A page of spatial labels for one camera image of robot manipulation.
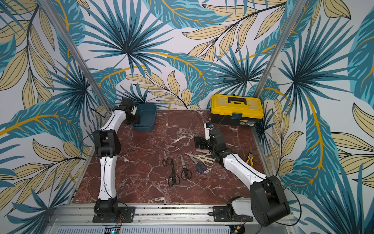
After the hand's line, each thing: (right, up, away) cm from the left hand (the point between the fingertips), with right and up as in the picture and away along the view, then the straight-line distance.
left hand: (135, 122), depth 108 cm
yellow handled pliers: (+79, -22, -15) cm, 83 cm away
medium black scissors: (+38, -31, -20) cm, 53 cm away
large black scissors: (+30, -34, -23) cm, 51 cm away
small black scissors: (+25, -24, -15) cm, 38 cm away
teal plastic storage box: (+6, +8, +9) cm, 14 cm away
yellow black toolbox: (+72, +8, -8) cm, 73 cm away
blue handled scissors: (+46, -28, -18) cm, 57 cm away
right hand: (+47, -8, -21) cm, 52 cm away
